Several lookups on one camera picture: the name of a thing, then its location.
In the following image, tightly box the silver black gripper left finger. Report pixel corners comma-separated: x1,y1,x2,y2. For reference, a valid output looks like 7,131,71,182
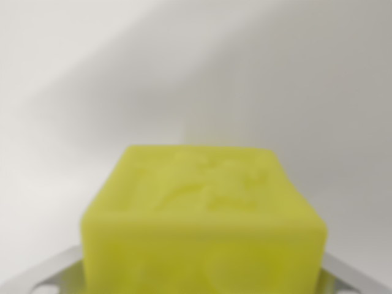
0,246,88,294

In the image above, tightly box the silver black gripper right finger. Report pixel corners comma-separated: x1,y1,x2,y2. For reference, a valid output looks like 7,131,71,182
317,251,392,294

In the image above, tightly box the yellow plastic cube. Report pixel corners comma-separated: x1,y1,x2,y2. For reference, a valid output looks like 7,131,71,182
80,145,329,294

